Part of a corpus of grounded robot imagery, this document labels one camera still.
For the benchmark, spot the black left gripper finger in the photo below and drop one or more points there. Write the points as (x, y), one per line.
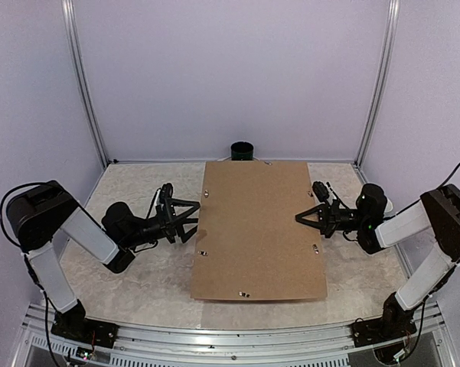
(190, 208)
(186, 235)

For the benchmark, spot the dark green cup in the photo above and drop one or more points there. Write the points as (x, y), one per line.
(241, 151)

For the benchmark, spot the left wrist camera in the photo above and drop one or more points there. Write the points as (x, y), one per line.
(164, 194)

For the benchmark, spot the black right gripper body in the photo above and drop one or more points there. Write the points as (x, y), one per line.
(340, 221)

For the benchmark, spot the brown backing board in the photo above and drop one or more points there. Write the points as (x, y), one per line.
(249, 246)

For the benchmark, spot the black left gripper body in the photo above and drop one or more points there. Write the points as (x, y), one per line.
(162, 227)

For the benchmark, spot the aluminium front rail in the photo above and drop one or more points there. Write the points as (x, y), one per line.
(135, 345)

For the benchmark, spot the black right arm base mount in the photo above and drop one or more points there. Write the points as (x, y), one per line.
(374, 331)

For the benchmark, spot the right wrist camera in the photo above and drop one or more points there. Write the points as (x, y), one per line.
(322, 194)

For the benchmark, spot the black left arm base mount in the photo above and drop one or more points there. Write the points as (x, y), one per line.
(88, 331)

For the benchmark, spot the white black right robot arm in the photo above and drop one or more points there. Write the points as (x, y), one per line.
(436, 212)

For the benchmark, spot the aluminium corner post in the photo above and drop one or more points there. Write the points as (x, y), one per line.
(380, 83)
(80, 75)

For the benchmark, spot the left aluminium corner post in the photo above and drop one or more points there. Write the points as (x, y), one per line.
(80, 75)

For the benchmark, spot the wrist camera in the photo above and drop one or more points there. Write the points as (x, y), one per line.
(322, 194)
(164, 194)

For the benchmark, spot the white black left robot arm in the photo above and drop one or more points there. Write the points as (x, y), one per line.
(33, 215)

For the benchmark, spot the right aluminium corner post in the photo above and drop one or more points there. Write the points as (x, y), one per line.
(380, 83)

